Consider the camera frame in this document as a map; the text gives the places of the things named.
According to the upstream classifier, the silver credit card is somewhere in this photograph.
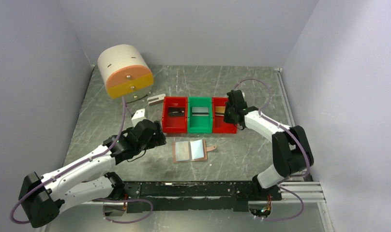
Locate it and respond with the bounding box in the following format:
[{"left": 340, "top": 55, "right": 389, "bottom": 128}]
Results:
[{"left": 191, "top": 107, "right": 210, "bottom": 116}]

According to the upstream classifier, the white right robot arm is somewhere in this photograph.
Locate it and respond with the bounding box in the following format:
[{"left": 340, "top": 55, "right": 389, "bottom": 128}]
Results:
[{"left": 224, "top": 90, "right": 314, "bottom": 200}]

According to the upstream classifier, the black credit card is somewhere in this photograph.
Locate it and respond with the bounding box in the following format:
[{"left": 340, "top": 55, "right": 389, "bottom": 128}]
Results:
[{"left": 168, "top": 107, "right": 185, "bottom": 117}]

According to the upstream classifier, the green plastic bin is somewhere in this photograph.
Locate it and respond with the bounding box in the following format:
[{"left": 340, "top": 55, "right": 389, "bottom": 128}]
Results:
[{"left": 187, "top": 97, "right": 213, "bottom": 133}]

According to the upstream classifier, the round white drawer cabinet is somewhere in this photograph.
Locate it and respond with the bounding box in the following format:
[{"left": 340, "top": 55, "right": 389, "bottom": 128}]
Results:
[{"left": 97, "top": 44, "right": 154, "bottom": 102}]

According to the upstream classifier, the red bin with black card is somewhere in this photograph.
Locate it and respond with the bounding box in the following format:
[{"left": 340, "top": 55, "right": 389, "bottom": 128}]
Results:
[{"left": 162, "top": 97, "right": 188, "bottom": 133}]

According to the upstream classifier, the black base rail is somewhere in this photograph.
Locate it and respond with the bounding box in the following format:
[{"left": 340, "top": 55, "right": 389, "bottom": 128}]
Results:
[{"left": 105, "top": 172, "right": 282, "bottom": 213}]

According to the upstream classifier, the tan leather card holder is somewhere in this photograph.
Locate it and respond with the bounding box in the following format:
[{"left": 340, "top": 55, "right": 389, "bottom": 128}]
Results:
[{"left": 172, "top": 139, "right": 217, "bottom": 163}]

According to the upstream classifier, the small white grey block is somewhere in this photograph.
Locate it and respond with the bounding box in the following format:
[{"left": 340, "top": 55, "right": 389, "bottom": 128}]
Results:
[{"left": 147, "top": 94, "right": 166, "bottom": 106}]

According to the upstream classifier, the gold credit card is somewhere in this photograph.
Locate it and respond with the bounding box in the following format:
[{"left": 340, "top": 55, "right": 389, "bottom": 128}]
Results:
[{"left": 214, "top": 106, "right": 226, "bottom": 116}]

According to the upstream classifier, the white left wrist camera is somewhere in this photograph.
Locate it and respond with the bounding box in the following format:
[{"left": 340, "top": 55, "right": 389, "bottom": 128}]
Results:
[{"left": 131, "top": 108, "right": 147, "bottom": 127}]

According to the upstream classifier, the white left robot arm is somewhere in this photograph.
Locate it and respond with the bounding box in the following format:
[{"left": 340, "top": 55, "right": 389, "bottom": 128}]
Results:
[{"left": 19, "top": 119, "right": 166, "bottom": 228}]

